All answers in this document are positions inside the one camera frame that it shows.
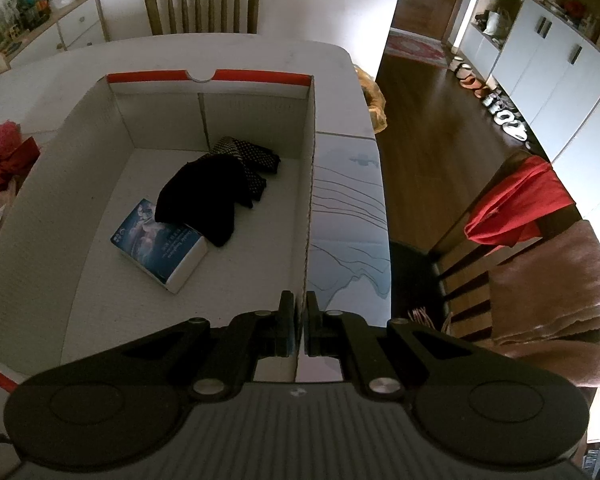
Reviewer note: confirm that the blue cover book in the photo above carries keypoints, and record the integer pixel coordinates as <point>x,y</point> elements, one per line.
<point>150,245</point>

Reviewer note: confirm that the red patterned rug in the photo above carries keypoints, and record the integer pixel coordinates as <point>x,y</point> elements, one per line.
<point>412,47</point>

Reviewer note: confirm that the shelf knickknacks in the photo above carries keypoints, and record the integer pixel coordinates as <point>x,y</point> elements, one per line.
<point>575,10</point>

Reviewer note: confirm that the red cloth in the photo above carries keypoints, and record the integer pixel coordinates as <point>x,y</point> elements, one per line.
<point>7,170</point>

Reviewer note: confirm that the row of shoes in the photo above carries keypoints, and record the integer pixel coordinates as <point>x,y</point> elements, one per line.
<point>495,105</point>

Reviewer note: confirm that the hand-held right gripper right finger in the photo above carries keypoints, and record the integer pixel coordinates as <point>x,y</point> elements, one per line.
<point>312,330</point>

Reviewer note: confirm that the white wooden sideboard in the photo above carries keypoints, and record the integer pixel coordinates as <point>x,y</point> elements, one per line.
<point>75,25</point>

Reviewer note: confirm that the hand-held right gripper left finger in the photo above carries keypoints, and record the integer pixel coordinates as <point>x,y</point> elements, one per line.
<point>286,330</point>

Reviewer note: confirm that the red garment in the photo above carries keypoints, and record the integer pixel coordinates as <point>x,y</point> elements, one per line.
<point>520,200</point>

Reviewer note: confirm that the black white dotted cloth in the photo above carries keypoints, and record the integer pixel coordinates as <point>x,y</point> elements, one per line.
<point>255,160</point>

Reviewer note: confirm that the dark wooden chair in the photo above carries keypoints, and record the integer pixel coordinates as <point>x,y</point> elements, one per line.
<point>460,280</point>

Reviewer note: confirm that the white tote bag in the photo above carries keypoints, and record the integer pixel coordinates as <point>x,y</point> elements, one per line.
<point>495,22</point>

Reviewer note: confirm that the white storage cabinet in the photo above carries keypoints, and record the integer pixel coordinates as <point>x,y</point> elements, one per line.
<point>555,70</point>

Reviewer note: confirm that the blue printed table mat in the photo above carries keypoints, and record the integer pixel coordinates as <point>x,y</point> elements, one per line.
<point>350,210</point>

